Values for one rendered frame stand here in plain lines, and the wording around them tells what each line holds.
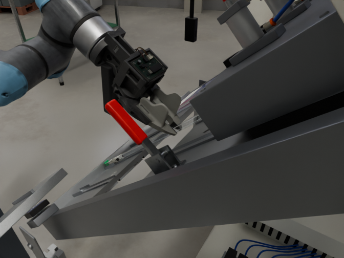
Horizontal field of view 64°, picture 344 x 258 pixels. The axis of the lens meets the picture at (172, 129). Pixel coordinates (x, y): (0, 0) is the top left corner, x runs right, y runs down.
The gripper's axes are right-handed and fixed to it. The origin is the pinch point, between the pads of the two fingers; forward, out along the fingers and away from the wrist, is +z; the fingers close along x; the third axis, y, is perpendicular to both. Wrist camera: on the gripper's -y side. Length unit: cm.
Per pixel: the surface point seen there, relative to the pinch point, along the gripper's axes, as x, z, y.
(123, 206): -21.0, 3.0, 6.6
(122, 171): -8.0, -0.9, -11.1
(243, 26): -12.1, -1.7, 29.2
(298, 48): -17.0, 2.4, 32.9
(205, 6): 432, -120, -190
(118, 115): -17.6, -5.0, 14.5
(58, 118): 67, -71, -163
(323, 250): 10.6, 43.7, -3.0
